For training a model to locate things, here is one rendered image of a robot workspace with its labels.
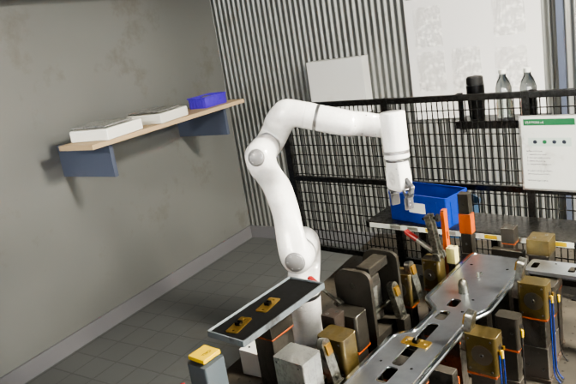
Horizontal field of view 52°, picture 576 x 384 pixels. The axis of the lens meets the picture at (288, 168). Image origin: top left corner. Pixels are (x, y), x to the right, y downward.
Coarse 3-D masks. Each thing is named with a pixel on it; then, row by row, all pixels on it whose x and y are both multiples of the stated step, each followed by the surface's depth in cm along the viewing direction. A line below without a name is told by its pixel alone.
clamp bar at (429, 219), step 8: (424, 216) 209; (432, 216) 209; (440, 216) 208; (432, 224) 211; (432, 232) 209; (432, 240) 210; (440, 240) 212; (432, 248) 211; (440, 248) 212; (440, 256) 210
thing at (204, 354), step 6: (204, 348) 154; (210, 348) 153; (216, 348) 153; (192, 354) 152; (198, 354) 151; (204, 354) 151; (210, 354) 150; (216, 354) 151; (192, 360) 151; (198, 360) 149; (204, 360) 148
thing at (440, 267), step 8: (424, 256) 215; (424, 264) 213; (432, 264) 211; (440, 264) 211; (424, 272) 214; (432, 272) 212; (440, 272) 211; (424, 280) 215; (432, 280) 213; (440, 280) 212; (424, 288) 216; (432, 288) 214
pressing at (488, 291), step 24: (480, 264) 214; (504, 264) 211; (456, 288) 199; (480, 288) 196; (504, 288) 194; (432, 312) 185; (456, 312) 183; (480, 312) 182; (432, 336) 172; (456, 336) 171; (384, 360) 164; (408, 360) 162; (432, 360) 161
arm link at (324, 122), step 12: (324, 108) 195; (336, 108) 196; (324, 120) 194; (336, 120) 193; (348, 120) 193; (360, 120) 197; (372, 120) 202; (324, 132) 198; (336, 132) 195; (348, 132) 194; (360, 132) 200; (372, 132) 203
